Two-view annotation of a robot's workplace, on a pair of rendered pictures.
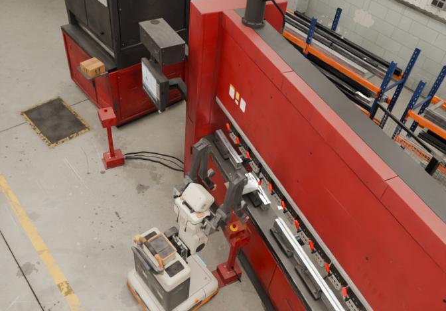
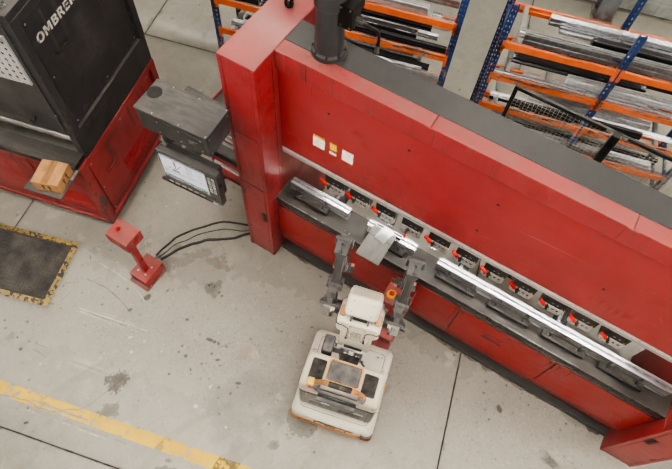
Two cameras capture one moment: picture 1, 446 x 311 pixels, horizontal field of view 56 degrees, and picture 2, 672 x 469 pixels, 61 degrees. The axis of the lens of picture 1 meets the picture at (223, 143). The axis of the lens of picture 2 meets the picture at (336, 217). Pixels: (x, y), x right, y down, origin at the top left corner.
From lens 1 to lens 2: 1.66 m
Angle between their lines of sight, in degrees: 26
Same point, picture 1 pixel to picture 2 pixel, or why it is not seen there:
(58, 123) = (25, 263)
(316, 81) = (474, 118)
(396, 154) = (620, 184)
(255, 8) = (335, 39)
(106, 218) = (202, 353)
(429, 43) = not seen: outside the picture
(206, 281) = (380, 360)
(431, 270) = not seen: outside the picture
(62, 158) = (76, 311)
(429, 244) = not seen: outside the picture
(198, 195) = (370, 305)
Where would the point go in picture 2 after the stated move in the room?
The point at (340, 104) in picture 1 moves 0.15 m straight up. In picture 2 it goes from (523, 141) to (534, 123)
